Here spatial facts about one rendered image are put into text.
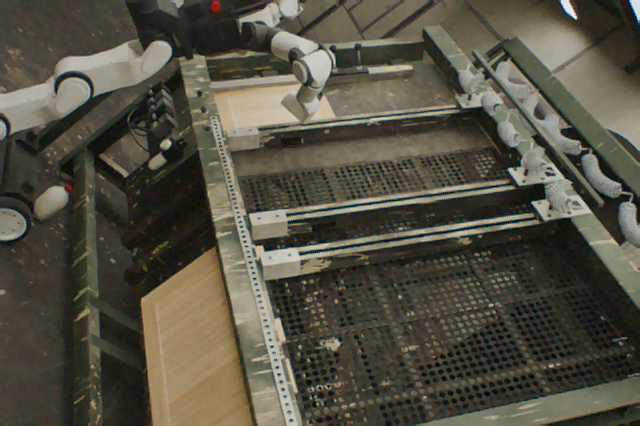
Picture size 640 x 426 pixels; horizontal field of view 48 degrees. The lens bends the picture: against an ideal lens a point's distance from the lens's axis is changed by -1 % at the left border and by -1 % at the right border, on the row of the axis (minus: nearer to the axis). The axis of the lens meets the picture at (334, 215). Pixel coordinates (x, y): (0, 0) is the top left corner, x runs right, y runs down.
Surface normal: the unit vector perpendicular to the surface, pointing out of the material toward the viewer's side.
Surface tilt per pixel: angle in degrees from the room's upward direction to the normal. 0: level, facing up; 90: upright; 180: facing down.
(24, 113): 90
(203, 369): 90
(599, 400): 53
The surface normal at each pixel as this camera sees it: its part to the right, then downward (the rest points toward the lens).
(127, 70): -0.17, 0.68
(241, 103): 0.05, -0.75
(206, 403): -0.54, -0.52
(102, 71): 0.26, 0.65
